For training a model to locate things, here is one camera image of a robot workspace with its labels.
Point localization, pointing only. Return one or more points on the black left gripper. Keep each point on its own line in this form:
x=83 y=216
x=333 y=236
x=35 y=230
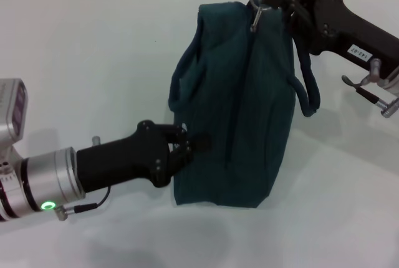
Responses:
x=124 y=162

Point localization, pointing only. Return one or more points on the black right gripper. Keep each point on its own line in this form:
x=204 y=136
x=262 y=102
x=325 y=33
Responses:
x=333 y=28

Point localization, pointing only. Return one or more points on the dark teal insulated lunch bag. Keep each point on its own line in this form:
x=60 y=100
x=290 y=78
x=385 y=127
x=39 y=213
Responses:
x=233 y=109

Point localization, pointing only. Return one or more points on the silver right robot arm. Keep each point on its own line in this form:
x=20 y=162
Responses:
x=393 y=85

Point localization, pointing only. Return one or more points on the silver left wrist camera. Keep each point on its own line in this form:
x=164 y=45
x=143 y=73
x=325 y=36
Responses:
x=12 y=109

